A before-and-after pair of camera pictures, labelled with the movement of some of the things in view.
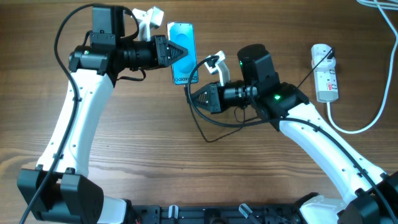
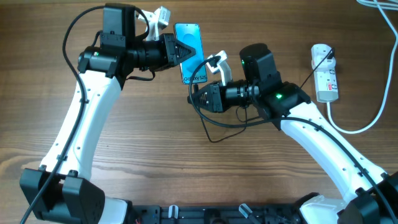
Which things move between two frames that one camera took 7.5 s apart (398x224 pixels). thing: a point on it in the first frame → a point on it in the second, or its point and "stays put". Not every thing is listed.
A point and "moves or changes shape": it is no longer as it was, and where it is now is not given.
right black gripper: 214,104 stays put
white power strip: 324,73 stays put
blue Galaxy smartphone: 183,33 moves or changes shape
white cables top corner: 388,5 stays put
